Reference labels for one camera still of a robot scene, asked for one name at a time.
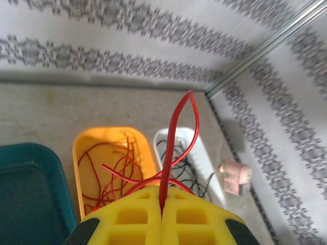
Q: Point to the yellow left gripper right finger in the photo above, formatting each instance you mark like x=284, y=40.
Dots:
x=194, y=219

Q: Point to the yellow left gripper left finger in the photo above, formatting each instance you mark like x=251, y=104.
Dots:
x=127, y=217

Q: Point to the small pink device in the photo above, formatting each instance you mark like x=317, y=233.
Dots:
x=235, y=176

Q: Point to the white plastic bin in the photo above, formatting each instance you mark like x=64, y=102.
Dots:
x=201, y=158

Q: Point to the yellow plastic bin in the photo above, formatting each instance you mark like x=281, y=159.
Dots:
x=107, y=137

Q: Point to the teal plastic bin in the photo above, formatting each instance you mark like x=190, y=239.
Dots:
x=30, y=191

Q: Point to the aluminium frame post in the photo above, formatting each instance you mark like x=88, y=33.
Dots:
x=255, y=56

